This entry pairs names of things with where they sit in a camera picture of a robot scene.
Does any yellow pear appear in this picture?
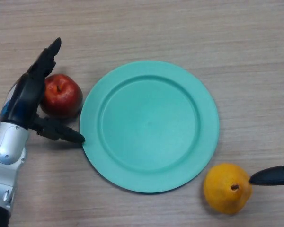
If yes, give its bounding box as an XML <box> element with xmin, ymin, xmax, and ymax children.
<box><xmin>203</xmin><ymin>163</ymin><xmax>253</xmax><ymax>215</ymax></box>

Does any green round plate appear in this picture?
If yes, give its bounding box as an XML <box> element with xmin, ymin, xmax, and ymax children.
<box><xmin>79</xmin><ymin>60</ymin><xmax>220</xmax><ymax>195</ymax></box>

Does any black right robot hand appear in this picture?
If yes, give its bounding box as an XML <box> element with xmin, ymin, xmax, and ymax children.
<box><xmin>248</xmin><ymin>165</ymin><xmax>284</xmax><ymax>186</ymax></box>

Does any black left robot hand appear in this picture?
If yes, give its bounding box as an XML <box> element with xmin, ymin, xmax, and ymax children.
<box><xmin>0</xmin><ymin>37</ymin><xmax>86</xmax><ymax>143</ymax></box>

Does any red apple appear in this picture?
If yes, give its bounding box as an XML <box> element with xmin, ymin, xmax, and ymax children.
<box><xmin>39</xmin><ymin>74</ymin><xmax>83</xmax><ymax>119</ymax></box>

